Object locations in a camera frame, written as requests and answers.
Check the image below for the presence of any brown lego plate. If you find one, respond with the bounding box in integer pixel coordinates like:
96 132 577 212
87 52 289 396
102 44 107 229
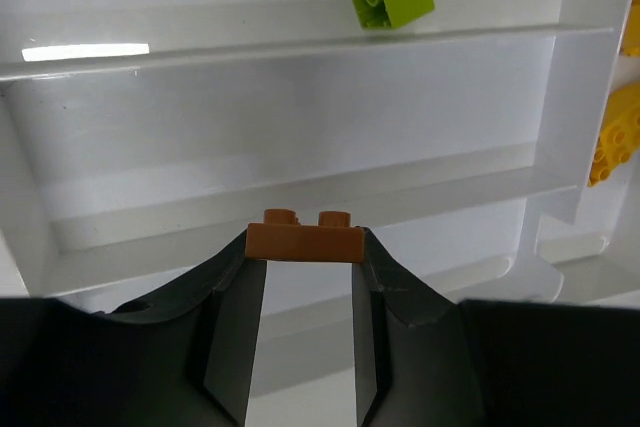
245 208 365 263

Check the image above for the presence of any white compartment tray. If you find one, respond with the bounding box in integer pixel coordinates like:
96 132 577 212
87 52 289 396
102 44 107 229
0 0 640 398

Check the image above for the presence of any orange yellow lego brick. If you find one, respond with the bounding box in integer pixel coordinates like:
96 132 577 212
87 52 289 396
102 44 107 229
620 0 640 57

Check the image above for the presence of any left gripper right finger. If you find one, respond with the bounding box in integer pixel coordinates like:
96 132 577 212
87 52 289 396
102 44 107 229
352 232 639 426

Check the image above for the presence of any orange lego piece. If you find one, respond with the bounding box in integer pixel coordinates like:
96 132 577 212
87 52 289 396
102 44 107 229
587 82 639 187

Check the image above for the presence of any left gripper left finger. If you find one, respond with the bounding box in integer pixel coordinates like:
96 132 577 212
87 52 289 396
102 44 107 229
1 236 266 426

